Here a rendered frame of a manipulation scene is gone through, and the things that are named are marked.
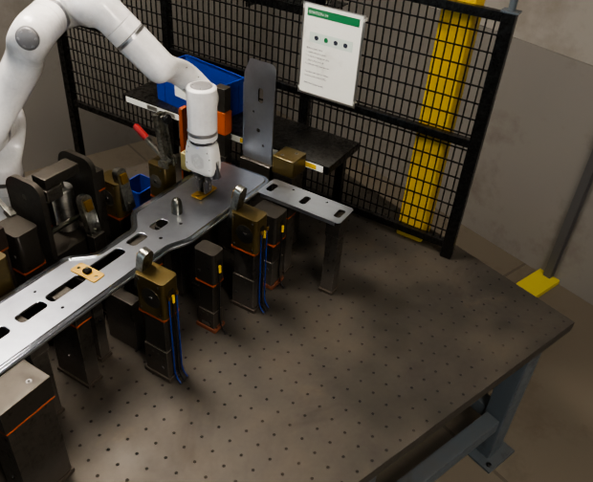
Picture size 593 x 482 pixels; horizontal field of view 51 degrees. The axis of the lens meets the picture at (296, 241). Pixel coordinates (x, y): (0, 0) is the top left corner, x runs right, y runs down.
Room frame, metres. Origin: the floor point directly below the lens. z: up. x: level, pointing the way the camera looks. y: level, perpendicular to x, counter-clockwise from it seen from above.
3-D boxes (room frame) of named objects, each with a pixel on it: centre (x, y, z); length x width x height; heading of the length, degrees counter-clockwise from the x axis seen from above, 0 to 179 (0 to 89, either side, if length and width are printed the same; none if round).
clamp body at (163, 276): (1.12, 0.32, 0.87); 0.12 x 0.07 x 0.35; 61
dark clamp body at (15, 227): (1.23, 0.72, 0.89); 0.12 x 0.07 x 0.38; 61
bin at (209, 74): (2.13, 0.40, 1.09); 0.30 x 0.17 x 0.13; 53
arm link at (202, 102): (1.57, 0.29, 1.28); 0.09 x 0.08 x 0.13; 2
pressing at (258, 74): (1.80, 0.15, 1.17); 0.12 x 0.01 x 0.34; 61
